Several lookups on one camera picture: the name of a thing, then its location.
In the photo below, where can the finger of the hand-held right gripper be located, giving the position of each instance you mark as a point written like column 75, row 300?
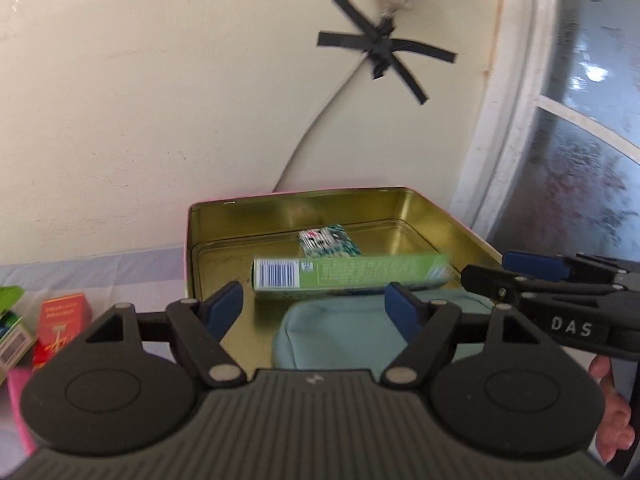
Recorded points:
column 490, row 285
column 535, row 265

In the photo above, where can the red box with gold print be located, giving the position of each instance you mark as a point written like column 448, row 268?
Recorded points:
column 60, row 320

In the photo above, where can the gold metal tin box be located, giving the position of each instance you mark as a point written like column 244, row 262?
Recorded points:
column 225, row 265

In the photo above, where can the black tape cross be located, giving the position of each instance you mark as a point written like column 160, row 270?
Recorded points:
column 380, row 45

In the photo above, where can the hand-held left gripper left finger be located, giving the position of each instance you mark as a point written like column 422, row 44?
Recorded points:
column 222, row 307

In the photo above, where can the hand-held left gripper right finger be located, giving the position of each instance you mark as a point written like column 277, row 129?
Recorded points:
column 400, row 310

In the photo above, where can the teal fabric pouch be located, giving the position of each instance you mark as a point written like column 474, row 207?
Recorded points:
column 340, row 330

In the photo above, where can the white framed frosted window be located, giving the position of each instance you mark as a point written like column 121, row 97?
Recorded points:
column 590, row 110

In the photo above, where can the long light green box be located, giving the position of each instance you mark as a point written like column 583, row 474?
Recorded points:
column 350, row 272

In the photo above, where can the pale bed sheet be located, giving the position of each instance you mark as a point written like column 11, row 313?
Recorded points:
column 125, row 280

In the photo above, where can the teal white patterned packet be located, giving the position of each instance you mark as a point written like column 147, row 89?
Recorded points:
column 325, row 242

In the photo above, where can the person's right hand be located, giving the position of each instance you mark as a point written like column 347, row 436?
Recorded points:
column 615, row 420

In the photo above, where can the green and blue box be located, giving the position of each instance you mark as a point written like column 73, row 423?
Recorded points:
column 15, row 347

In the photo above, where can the pink object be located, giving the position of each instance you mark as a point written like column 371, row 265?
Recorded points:
column 20, row 400

